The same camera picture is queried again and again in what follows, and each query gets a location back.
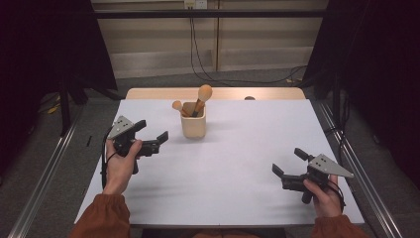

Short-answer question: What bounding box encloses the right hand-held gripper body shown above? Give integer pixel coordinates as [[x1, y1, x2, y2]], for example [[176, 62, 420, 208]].
[[280, 153, 355, 205]]

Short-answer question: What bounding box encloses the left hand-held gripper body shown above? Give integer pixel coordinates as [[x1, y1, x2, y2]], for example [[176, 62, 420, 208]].
[[107, 115, 161, 158]]

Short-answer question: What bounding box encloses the beige square cup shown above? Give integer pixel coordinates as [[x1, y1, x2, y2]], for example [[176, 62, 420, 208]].
[[180, 101, 207, 139]]

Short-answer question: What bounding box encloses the small makeup brush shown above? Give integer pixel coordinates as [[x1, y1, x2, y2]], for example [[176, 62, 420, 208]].
[[171, 100, 192, 118]]

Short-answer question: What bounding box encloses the large makeup brush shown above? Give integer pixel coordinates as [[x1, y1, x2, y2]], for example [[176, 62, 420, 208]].
[[191, 83, 213, 118]]

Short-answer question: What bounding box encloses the person's right hand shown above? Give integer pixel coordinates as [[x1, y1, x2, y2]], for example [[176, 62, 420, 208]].
[[302, 175, 345, 219]]

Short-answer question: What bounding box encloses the person's left hand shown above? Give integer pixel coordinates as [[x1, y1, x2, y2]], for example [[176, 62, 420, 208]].
[[102, 138, 144, 196]]

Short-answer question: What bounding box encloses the wooden table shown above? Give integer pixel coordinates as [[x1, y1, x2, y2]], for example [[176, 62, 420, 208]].
[[125, 86, 307, 101]]

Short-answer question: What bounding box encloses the black metal stand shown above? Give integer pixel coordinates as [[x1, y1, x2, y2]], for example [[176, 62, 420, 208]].
[[58, 75, 72, 137]]

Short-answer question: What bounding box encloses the white table sheet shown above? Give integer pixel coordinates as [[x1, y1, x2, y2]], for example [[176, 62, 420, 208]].
[[73, 98, 366, 228]]

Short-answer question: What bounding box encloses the yellow strip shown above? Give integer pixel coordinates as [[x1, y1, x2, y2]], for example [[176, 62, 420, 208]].
[[47, 95, 62, 115]]

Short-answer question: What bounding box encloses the person's torso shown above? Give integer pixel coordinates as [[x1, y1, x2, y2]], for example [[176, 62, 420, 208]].
[[192, 232, 262, 238]]

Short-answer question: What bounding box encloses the black horizontal bar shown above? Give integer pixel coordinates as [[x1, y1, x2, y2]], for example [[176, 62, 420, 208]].
[[93, 9, 326, 19]]

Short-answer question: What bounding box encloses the black curtain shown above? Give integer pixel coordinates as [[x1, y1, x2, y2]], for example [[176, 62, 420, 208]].
[[0, 0, 118, 177], [301, 0, 420, 189]]

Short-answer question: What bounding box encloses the black cable beside rail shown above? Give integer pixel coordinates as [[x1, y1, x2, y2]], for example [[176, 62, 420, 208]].
[[325, 95, 351, 158]]

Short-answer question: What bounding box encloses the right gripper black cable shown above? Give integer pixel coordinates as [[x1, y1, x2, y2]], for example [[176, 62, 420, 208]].
[[325, 179, 347, 212]]

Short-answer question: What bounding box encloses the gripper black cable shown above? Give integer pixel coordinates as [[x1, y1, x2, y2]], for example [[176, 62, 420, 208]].
[[100, 127, 117, 190], [325, 179, 347, 212]]

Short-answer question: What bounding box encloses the aluminium rail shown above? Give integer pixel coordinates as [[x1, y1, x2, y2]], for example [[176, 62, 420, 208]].
[[318, 101, 403, 238], [8, 110, 83, 238]]

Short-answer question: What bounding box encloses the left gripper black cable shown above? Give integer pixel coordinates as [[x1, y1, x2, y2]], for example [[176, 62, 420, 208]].
[[100, 127, 117, 190]]

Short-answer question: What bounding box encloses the black floor cable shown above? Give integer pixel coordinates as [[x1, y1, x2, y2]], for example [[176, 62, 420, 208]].
[[188, 8, 308, 85]]

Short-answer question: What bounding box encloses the white wall socket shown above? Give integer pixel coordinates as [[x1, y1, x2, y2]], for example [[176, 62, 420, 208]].
[[183, 0, 208, 10]]

